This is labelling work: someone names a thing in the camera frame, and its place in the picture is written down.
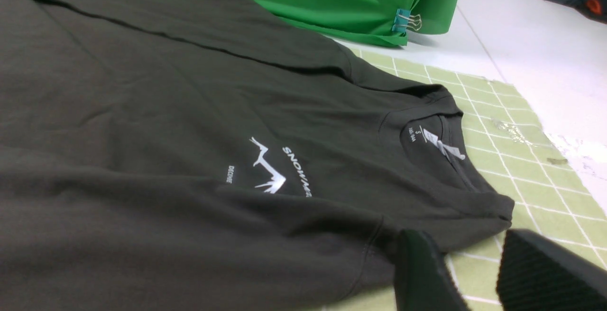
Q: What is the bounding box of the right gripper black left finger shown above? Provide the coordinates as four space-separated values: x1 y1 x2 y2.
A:
395 230 469 311

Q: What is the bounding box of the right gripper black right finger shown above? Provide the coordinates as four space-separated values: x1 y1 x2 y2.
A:
496 229 607 311

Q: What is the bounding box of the dark gray long-sleeved shirt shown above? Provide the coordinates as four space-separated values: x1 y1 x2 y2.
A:
1 0 515 311

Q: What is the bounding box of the light green grid mat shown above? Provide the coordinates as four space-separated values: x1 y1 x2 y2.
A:
303 48 607 311

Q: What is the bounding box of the clear tape on mat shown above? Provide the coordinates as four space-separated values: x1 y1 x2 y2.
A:
491 118 569 166

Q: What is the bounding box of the teal binder clip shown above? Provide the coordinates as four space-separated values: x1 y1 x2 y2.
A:
392 9 422 34

